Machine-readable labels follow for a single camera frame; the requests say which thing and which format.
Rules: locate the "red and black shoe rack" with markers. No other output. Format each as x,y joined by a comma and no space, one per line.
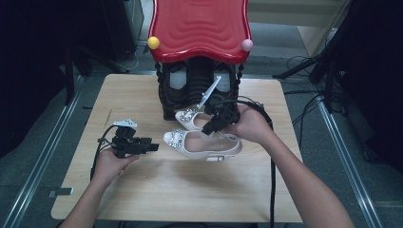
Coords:
199,28

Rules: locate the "grey tape piece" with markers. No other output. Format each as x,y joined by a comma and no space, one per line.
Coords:
61,192

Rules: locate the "metal floor rail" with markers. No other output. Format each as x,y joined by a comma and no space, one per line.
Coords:
347,164
43,158

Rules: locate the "beige cabinet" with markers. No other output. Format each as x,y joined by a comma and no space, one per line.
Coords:
285,12

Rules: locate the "yellow ball knob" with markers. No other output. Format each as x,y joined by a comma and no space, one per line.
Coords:
153,43

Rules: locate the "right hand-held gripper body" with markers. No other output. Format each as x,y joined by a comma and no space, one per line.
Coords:
225,115

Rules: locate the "person's left hand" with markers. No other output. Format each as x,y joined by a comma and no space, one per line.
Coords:
109,164

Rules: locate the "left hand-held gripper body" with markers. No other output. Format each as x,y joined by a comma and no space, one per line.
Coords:
126,144

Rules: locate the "dark curtain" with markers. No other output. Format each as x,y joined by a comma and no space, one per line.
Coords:
374,95
25,79

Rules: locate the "black leather shoe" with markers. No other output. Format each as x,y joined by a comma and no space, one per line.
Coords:
226,85
177,79

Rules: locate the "person's right hand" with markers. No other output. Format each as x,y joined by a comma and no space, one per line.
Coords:
253,126

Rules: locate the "pink ball knob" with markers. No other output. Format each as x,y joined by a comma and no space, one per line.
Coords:
247,45

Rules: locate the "black stand leg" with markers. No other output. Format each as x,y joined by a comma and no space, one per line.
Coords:
294,69

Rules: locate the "black stand post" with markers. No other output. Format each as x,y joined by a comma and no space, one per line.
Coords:
69,88

